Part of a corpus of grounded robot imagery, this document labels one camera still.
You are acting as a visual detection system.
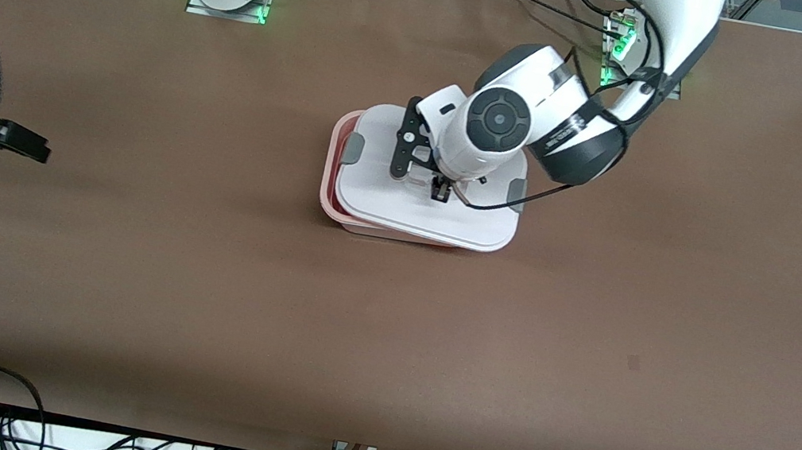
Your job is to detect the white box lid grey latches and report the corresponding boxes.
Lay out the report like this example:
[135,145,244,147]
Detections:
[326,97,538,259]

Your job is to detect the pink storage box base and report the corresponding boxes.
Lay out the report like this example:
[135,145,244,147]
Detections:
[314,105,478,252]

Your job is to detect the brown table cover sheet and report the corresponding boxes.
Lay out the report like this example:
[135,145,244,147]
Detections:
[0,0,802,450]

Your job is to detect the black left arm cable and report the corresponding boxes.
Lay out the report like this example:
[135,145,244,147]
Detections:
[449,0,679,237]

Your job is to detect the thin black base cable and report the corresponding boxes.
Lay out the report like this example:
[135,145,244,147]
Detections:
[471,0,618,34]

